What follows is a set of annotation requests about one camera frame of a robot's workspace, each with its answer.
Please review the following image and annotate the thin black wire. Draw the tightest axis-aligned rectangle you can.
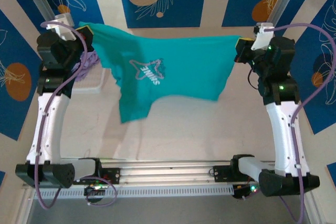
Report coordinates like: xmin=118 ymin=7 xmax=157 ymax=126
xmin=248 ymin=68 xmax=260 ymax=90

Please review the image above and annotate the teal t-shirt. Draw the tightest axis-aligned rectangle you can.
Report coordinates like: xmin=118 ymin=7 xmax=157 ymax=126
xmin=78 ymin=21 xmax=241 ymax=125

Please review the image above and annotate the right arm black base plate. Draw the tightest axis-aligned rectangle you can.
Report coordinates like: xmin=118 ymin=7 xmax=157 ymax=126
xmin=213 ymin=165 xmax=237 ymax=183

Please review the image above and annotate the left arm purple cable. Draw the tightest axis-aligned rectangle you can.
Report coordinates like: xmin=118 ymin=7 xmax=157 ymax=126
xmin=35 ymin=20 xmax=118 ymax=209

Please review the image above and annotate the white slotted cable duct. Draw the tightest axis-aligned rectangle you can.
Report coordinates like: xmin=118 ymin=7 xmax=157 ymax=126
xmin=34 ymin=184 xmax=235 ymax=200

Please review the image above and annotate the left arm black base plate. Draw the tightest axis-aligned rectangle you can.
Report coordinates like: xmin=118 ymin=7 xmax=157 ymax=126
xmin=72 ymin=167 xmax=122 ymax=186

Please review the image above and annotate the white plastic basket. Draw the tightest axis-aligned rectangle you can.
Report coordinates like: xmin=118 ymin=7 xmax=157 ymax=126
xmin=72 ymin=65 xmax=107 ymax=93

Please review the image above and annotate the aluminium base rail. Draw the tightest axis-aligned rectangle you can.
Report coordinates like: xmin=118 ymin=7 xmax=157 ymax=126
xmin=22 ymin=157 xmax=263 ymax=191

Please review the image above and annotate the purple crumpled cloth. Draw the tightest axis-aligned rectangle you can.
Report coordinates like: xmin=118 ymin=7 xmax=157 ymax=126
xmin=76 ymin=50 xmax=102 ymax=81

